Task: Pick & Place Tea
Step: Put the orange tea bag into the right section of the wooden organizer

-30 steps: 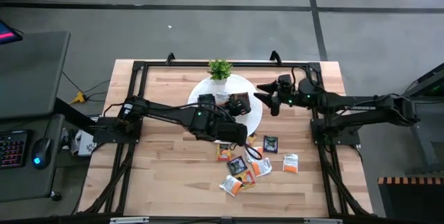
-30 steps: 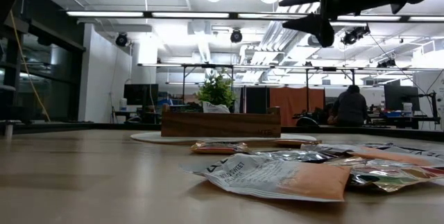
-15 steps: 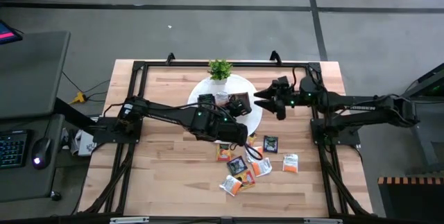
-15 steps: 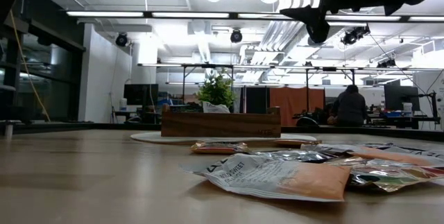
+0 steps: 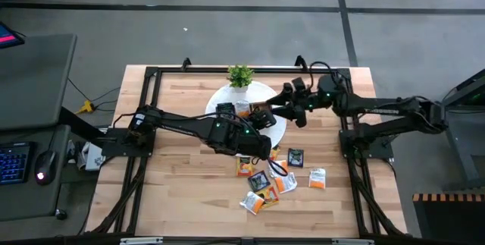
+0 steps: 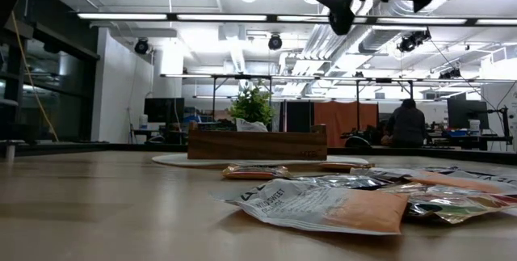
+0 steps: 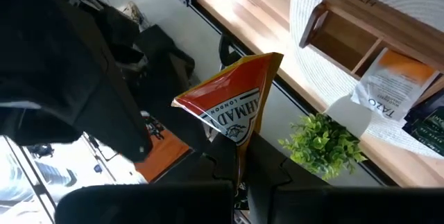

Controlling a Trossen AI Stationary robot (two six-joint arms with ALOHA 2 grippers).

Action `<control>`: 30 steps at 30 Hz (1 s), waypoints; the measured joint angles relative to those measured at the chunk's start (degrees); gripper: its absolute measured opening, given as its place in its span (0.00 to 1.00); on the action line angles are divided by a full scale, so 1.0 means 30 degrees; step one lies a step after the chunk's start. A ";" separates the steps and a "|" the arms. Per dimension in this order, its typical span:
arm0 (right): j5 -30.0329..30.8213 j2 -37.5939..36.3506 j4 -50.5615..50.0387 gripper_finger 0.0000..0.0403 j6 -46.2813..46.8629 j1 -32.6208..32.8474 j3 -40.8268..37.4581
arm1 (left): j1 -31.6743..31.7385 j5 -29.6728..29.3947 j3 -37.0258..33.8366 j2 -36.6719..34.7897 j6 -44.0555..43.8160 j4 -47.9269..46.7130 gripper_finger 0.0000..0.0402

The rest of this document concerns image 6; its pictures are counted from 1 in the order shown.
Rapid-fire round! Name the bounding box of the white orange tea packet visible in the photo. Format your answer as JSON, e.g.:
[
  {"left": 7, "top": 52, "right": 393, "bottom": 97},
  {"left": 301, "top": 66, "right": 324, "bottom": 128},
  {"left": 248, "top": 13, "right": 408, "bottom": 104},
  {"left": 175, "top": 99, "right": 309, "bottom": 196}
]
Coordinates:
[
  {"left": 377, "top": 169, "right": 517, "bottom": 196},
  {"left": 350, "top": 166, "right": 429, "bottom": 179},
  {"left": 235, "top": 117, "right": 268, "bottom": 133},
  {"left": 208, "top": 178, "right": 410, "bottom": 237}
]

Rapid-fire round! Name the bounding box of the dark foil tea packet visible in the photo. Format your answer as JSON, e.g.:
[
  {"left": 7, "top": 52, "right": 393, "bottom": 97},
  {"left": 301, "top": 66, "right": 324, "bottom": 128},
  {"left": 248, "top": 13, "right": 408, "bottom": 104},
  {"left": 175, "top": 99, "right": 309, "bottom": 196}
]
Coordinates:
[
  {"left": 288, "top": 174, "right": 395, "bottom": 192},
  {"left": 197, "top": 120, "right": 236, "bottom": 132}
]

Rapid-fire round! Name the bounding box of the wooden three-compartment box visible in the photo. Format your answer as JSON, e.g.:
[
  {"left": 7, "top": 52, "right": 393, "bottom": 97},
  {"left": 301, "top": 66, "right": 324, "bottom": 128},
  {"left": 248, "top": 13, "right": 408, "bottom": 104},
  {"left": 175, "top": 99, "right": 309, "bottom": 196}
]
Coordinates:
[{"left": 187, "top": 121, "right": 328, "bottom": 162}]

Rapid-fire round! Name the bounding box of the round white woven placemat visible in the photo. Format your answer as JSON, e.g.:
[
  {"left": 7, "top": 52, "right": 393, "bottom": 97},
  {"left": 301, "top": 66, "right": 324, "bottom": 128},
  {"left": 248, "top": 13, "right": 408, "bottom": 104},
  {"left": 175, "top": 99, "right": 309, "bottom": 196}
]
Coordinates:
[{"left": 151, "top": 154, "right": 369, "bottom": 170}]

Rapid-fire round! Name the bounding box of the black monitor on arm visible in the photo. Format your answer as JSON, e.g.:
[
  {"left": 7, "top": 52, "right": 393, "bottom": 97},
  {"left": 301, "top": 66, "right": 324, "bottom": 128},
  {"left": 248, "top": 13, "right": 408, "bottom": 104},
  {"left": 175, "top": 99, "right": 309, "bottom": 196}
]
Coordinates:
[{"left": 447, "top": 93, "right": 490, "bottom": 131}]

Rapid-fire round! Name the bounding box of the round black ceiling fixture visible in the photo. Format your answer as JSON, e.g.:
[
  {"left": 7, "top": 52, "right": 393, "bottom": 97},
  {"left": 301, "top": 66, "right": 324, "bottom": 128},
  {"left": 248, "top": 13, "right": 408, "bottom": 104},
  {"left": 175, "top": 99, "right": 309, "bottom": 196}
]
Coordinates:
[
  {"left": 134, "top": 37, "right": 150, "bottom": 55},
  {"left": 267, "top": 33, "right": 283, "bottom": 51}
]

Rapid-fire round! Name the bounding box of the black ceiling spotlight cluster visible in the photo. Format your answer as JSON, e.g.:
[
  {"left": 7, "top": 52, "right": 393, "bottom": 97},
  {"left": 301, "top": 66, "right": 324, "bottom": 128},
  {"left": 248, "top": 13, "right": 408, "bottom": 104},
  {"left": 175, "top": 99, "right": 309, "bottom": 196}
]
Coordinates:
[{"left": 397, "top": 29, "right": 432, "bottom": 54}]

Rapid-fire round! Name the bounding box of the black partition panel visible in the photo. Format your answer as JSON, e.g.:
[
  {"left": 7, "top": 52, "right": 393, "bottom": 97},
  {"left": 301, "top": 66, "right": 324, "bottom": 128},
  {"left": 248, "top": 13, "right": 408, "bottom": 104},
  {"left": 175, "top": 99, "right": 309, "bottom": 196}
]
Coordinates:
[{"left": 284, "top": 101, "right": 315, "bottom": 133}]

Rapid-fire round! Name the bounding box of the small green potted plant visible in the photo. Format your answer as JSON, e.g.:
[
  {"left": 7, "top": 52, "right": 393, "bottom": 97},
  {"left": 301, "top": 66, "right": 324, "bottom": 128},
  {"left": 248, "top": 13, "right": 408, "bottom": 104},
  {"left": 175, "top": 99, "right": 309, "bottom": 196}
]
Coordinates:
[{"left": 228, "top": 85, "right": 276, "bottom": 127}]

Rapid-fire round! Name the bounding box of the orange partition panel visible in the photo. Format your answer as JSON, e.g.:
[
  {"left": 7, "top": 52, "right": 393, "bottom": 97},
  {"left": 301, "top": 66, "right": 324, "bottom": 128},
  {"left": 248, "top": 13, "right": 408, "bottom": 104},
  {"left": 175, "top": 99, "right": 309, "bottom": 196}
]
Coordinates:
[{"left": 313, "top": 101, "right": 385, "bottom": 148}]

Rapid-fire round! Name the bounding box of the person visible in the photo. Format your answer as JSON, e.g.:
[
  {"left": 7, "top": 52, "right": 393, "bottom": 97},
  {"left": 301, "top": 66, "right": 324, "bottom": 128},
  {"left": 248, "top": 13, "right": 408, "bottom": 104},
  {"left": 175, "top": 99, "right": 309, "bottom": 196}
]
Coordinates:
[{"left": 381, "top": 98, "right": 427, "bottom": 148}]

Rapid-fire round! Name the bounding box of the long ceiling light strip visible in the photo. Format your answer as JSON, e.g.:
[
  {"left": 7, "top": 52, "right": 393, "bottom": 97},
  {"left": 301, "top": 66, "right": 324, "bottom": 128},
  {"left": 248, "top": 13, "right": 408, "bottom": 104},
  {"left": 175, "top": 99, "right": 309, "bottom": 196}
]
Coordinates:
[{"left": 76, "top": 12, "right": 517, "bottom": 27}]

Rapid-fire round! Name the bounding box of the black computer monitor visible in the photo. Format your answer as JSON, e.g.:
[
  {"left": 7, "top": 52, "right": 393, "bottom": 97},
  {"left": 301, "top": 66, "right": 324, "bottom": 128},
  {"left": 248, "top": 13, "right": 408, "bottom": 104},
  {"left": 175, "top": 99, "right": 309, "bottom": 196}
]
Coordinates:
[{"left": 144, "top": 97, "right": 186, "bottom": 124}]

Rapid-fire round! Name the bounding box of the silver ventilation duct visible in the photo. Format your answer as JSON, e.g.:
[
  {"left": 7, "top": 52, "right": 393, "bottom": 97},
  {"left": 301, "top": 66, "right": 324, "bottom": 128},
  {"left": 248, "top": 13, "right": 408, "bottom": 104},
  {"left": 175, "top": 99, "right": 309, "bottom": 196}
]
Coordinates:
[{"left": 357, "top": 0, "right": 457, "bottom": 54}]

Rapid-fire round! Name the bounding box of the black metal rack frame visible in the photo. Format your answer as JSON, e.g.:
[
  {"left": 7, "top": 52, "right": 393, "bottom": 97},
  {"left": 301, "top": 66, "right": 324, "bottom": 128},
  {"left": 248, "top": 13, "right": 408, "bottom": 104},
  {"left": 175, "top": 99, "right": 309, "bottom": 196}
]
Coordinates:
[{"left": 212, "top": 74, "right": 416, "bottom": 133}]

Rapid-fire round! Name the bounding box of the yellow hanging cable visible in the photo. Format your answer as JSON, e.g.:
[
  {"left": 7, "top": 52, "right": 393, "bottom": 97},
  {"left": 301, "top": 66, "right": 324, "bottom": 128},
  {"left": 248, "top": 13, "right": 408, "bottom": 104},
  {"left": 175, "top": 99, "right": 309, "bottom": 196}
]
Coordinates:
[{"left": 10, "top": 8, "right": 61, "bottom": 143}]

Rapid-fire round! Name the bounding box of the short white post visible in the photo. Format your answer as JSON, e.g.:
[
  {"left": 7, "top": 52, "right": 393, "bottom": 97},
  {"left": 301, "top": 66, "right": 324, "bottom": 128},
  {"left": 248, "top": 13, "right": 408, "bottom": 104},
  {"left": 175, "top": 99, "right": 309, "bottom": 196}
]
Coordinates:
[{"left": 4, "top": 139, "right": 16, "bottom": 163}]

